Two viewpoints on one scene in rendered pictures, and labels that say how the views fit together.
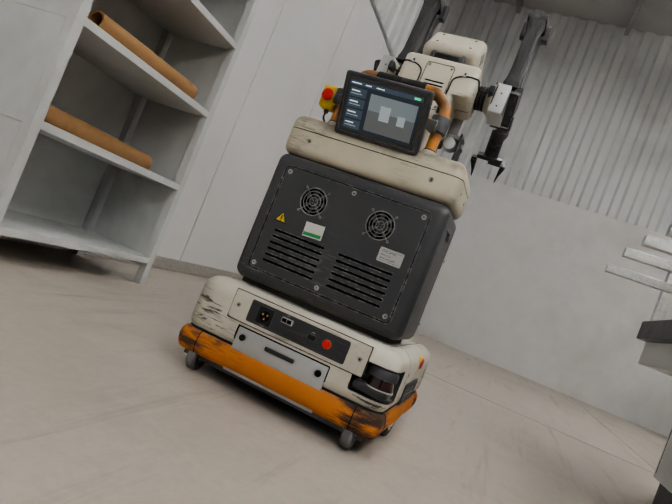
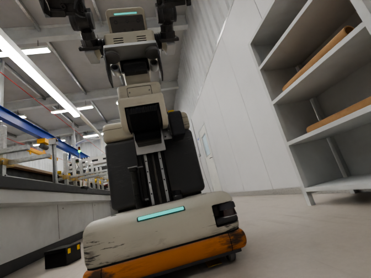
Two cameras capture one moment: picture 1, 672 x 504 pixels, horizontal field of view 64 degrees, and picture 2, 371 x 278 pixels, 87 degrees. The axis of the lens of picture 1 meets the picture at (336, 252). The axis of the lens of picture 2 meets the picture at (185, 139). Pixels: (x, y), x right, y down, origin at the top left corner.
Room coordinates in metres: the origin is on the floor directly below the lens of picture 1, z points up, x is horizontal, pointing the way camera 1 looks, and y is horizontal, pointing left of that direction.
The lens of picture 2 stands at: (2.83, -0.41, 0.30)
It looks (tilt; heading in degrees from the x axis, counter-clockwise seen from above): 15 degrees up; 152
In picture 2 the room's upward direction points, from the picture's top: 13 degrees counter-clockwise
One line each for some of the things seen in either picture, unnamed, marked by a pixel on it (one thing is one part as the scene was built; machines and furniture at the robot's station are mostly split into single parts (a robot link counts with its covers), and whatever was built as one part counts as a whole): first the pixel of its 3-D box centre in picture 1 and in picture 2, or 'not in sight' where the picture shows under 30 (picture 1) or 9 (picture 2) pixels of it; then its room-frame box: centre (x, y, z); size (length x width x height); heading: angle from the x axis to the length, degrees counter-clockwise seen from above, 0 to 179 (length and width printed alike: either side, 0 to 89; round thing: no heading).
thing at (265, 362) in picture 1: (319, 348); (165, 226); (1.74, -0.07, 0.16); 0.67 x 0.64 x 0.25; 161
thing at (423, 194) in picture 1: (361, 220); (152, 154); (1.65, -0.04, 0.59); 0.55 x 0.34 x 0.83; 71
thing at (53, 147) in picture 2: not in sight; (54, 164); (0.32, -0.74, 0.93); 0.05 x 0.04 x 0.45; 162
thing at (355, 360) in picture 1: (297, 330); not in sight; (1.42, 0.02, 0.23); 0.41 x 0.02 x 0.08; 71
